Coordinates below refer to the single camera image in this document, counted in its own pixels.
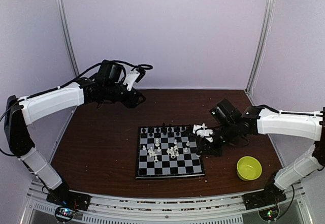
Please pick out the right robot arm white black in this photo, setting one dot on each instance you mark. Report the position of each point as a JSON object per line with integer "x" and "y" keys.
{"x": 265, "y": 120}

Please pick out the right aluminium frame post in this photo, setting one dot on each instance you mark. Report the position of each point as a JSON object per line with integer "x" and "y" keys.
{"x": 267, "y": 19}

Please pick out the aluminium frame post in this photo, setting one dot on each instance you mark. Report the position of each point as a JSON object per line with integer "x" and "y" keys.
{"x": 67, "y": 37}
{"x": 267, "y": 19}

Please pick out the white king chess piece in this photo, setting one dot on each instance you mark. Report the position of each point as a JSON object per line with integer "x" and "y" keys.
{"x": 157, "y": 142}

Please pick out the yellow-green bowl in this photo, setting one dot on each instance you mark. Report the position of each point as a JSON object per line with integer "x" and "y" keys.
{"x": 248, "y": 168}

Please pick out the black white chessboard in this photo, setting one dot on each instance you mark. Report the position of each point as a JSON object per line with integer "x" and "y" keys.
{"x": 187, "y": 164}

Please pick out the white rook chess piece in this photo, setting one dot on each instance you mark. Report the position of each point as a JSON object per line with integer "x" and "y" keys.
{"x": 156, "y": 160}

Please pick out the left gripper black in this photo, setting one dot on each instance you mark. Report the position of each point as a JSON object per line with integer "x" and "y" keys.
{"x": 132, "y": 102}

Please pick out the cluster white chess piece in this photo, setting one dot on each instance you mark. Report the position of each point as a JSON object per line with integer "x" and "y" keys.
{"x": 173, "y": 152}

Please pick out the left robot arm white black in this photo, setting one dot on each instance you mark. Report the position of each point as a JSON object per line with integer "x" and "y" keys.
{"x": 25, "y": 111}

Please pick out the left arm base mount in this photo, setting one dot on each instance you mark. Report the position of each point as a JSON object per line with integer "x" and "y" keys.
{"x": 67, "y": 209}

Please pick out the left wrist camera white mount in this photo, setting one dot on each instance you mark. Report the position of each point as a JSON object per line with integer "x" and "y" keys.
{"x": 134, "y": 76}

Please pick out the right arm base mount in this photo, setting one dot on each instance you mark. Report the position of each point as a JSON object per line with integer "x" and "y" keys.
{"x": 266, "y": 202}

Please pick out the left aluminium frame post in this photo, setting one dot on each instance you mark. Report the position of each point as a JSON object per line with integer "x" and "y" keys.
{"x": 67, "y": 37}

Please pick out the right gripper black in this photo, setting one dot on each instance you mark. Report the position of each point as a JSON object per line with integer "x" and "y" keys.
{"x": 204, "y": 146}

